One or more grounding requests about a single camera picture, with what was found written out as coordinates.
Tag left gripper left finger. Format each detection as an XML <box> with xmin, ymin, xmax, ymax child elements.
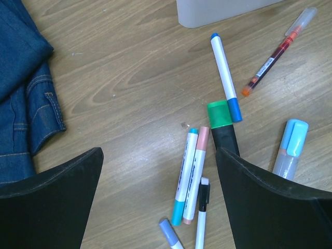
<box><xmin>1</xmin><ymin>147</ymin><xmax>104</xmax><ymax>248</ymax></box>

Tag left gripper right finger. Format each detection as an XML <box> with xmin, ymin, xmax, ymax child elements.
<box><xmin>216</xmin><ymin>147</ymin><xmax>331</xmax><ymax>248</ymax></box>

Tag drawer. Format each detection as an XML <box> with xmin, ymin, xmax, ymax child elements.
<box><xmin>176</xmin><ymin>0</ymin><xmax>279</xmax><ymax>29</ymax></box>

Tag black capped white marker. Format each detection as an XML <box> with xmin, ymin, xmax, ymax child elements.
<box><xmin>195</xmin><ymin>177</ymin><xmax>211</xmax><ymax>249</ymax></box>

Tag light blue highlighter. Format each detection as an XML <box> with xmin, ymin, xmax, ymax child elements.
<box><xmin>272</xmin><ymin>119</ymin><xmax>309</xmax><ymax>181</ymax></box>

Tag teal capped white marker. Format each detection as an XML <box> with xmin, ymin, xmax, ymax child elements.
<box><xmin>171</xmin><ymin>128</ymin><xmax>199</xmax><ymax>226</ymax></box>

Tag purple capped white marker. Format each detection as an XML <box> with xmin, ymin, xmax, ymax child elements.
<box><xmin>159</xmin><ymin>219</ymin><xmax>184</xmax><ymax>249</ymax></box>

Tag folded blue jeans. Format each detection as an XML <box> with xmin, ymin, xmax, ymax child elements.
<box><xmin>1</xmin><ymin>1</ymin><xmax>66</xmax><ymax>185</ymax></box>

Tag pink capped white marker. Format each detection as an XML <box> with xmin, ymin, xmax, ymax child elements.
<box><xmin>183</xmin><ymin>126</ymin><xmax>210</xmax><ymax>225</ymax></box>

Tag green black highlighter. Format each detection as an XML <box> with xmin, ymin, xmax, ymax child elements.
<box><xmin>207</xmin><ymin>100</ymin><xmax>240</xmax><ymax>156</ymax></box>

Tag blue capped white marker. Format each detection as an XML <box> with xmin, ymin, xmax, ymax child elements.
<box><xmin>210</xmin><ymin>33</ymin><xmax>242</xmax><ymax>122</ymax></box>

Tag red gel pen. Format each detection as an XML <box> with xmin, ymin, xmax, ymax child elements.
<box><xmin>242</xmin><ymin>7</ymin><xmax>317</xmax><ymax>96</ymax></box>

